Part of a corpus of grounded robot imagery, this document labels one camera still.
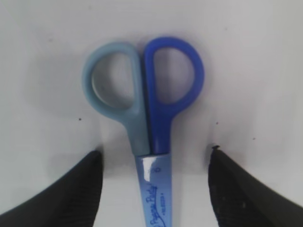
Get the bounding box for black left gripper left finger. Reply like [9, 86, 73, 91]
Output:
[0, 150, 102, 227]

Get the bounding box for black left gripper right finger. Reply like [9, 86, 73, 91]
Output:
[208, 145, 303, 227]

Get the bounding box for blue safety scissors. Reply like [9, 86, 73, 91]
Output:
[82, 37, 205, 227]

